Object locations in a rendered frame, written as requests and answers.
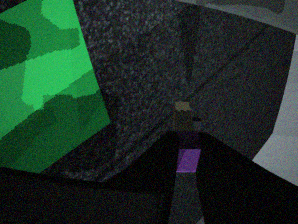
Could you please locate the grey panel with socket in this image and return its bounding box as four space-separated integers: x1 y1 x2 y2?
176 0 298 34

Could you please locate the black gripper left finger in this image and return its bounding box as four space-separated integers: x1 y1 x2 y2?
0 131 180 224

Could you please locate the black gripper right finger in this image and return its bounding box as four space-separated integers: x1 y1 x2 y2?
196 133 298 224

